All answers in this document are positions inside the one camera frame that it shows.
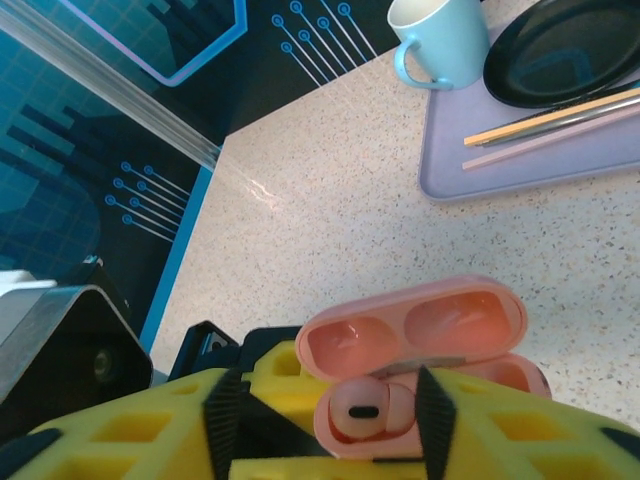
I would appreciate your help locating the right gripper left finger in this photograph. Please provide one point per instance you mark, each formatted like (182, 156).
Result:
(125, 435)

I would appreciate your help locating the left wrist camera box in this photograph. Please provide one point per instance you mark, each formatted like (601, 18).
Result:
(55, 345)

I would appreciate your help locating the aluminium frame post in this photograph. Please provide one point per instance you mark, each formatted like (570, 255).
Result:
(125, 102)

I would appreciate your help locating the wooden chopsticks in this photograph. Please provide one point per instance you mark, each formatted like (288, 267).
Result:
(575, 119)

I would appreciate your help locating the light blue mug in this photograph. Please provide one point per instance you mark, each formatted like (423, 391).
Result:
(450, 50)

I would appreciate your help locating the lilac serving tray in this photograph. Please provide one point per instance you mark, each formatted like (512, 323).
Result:
(500, 175)

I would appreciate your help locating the pink chopstick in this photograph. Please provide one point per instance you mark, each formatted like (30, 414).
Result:
(550, 140)

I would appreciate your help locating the pink earbud charging case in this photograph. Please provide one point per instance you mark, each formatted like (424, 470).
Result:
(450, 320)

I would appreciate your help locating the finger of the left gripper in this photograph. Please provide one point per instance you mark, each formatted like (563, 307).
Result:
(325, 470)
(285, 372)

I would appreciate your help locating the black plate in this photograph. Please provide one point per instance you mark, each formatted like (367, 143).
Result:
(550, 60)

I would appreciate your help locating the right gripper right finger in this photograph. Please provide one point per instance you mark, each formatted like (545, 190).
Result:
(525, 435)

